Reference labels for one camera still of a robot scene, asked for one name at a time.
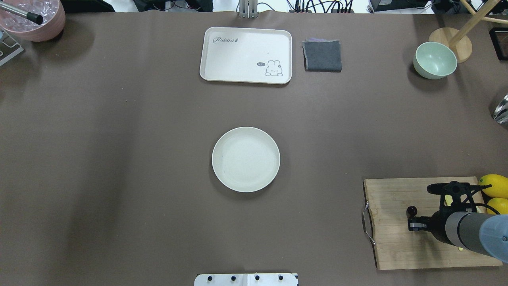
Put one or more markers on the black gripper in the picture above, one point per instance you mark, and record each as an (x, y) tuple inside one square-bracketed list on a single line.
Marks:
[(437, 223)]

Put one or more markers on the dark cherry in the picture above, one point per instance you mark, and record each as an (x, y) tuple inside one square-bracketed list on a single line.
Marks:
[(411, 211)]

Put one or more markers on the white round plate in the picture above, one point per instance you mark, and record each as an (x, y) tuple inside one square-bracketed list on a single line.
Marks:
[(246, 159)]

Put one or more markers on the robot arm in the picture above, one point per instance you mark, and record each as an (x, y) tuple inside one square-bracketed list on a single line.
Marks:
[(482, 233)]

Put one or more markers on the cream rabbit tray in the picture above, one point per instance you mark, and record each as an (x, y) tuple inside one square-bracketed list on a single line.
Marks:
[(246, 55)]

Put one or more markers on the wooden cutting board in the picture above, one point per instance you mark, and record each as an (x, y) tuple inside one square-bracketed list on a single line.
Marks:
[(395, 246)]

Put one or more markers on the yellow lemon near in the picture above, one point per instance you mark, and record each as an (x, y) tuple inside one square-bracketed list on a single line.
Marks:
[(499, 204)]

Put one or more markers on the yellow lemon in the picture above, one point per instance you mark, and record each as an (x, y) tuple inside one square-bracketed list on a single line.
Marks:
[(498, 188), (499, 204)]

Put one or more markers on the yellow lemon far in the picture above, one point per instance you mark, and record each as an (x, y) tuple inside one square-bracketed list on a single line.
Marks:
[(498, 188)]

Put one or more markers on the metal scoop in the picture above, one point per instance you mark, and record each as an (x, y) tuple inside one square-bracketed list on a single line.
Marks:
[(500, 113)]

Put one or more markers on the mint green bowl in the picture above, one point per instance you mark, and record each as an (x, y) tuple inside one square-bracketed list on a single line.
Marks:
[(434, 60)]

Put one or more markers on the wooden mug tree stand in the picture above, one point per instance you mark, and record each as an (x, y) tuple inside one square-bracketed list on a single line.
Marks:
[(457, 39)]

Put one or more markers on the grey folded cloth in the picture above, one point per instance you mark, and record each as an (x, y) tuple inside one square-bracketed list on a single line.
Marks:
[(322, 55)]

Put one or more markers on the dark wooden box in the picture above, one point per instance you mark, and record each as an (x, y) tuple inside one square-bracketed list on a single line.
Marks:
[(499, 37)]

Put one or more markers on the pink bowl with ice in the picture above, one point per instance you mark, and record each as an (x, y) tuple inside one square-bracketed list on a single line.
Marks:
[(53, 24)]

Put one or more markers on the metal tool in bowl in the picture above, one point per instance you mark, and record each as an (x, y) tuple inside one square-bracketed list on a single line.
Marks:
[(36, 18)]

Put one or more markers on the white cup rack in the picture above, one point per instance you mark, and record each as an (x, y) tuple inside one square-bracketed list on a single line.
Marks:
[(9, 47)]

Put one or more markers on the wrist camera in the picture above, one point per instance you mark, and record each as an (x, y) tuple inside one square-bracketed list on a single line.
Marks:
[(456, 196)]

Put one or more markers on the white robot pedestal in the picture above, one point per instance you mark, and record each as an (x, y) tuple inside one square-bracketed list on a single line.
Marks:
[(247, 279)]

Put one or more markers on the aluminium frame post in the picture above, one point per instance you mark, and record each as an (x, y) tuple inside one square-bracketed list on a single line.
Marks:
[(248, 9)]

